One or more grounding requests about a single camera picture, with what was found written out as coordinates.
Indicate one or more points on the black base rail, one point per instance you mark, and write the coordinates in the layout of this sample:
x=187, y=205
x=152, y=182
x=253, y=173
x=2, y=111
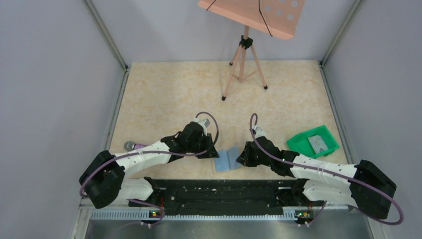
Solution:
x=227, y=197

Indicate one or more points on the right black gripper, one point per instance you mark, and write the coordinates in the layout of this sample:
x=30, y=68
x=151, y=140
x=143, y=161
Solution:
x=245, y=158

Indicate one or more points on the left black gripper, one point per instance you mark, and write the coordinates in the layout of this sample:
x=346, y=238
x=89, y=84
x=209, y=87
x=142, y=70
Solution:
x=208, y=141

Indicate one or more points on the green plastic bin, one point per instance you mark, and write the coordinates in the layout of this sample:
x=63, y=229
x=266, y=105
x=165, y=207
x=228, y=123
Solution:
x=300, y=143

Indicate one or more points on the beige card holder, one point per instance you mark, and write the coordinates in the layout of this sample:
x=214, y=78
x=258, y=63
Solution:
x=227, y=160

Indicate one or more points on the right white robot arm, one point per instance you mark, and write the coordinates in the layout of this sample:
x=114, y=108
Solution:
x=362, y=185

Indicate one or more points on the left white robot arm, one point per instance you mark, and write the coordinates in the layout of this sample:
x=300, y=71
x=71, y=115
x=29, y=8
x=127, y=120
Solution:
x=108, y=177

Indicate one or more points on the purple glitter microphone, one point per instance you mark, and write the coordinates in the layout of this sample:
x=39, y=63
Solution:
x=131, y=145

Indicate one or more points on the card in green bin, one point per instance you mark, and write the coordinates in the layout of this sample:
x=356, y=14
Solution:
x=318, y=144

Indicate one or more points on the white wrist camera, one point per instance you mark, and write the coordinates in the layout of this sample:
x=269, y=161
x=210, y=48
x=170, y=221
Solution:
x=258, y=132
x=204, y=123

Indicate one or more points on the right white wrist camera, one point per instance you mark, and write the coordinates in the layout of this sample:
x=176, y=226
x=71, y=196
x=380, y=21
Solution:
x=258, y=132

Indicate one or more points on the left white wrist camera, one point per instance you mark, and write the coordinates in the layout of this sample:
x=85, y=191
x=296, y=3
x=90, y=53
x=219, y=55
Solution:
x=204, y=123

